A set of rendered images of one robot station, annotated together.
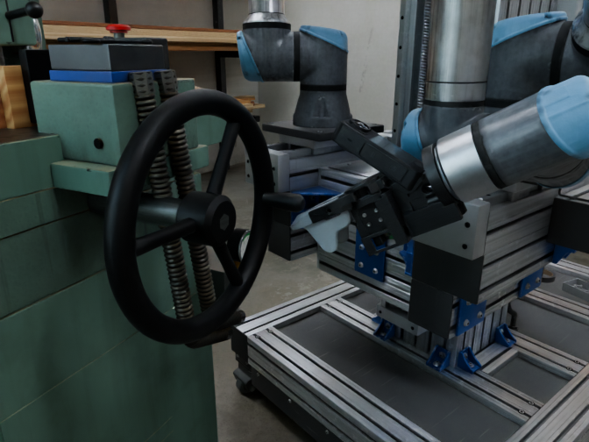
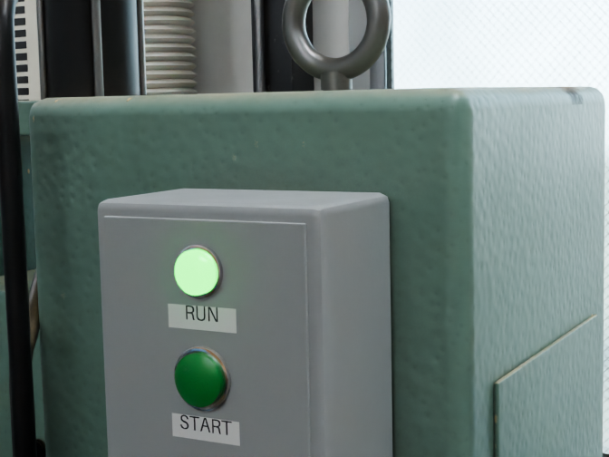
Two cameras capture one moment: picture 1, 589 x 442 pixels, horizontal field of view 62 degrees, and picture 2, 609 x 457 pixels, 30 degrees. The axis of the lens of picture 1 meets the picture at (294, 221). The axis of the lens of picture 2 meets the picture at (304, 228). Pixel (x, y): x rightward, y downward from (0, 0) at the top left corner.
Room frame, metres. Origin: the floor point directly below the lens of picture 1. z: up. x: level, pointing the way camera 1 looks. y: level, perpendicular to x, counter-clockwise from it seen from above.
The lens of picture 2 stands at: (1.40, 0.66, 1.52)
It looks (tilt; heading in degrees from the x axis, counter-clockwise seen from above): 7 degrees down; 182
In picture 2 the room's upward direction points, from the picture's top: 1 degrees counter-clockwise
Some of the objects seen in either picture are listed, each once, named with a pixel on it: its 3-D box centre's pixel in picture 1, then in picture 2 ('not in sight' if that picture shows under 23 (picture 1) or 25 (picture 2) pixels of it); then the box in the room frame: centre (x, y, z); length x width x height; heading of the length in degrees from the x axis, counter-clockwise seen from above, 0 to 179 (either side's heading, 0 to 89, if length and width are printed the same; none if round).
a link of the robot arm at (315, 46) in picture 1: (321, 54); not in sight; (1.25, -0.06, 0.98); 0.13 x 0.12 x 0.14; 91
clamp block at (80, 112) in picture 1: (120, 116); not in sight; (0.62, 0.22, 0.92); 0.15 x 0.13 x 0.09; 153
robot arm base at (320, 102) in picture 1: (322, 103); not in sight; (1.25, -0.07, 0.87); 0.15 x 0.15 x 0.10
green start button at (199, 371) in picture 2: not in sight; (198, 379); (0.99, 0.61, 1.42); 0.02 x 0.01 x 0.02; 63
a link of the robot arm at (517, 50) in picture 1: (526, 56); not in sight; (0.87, -0.39, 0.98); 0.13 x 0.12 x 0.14; 51
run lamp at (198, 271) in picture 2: not in sight; (195, 272); (0.99, 0.61, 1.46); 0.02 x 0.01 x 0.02; 63
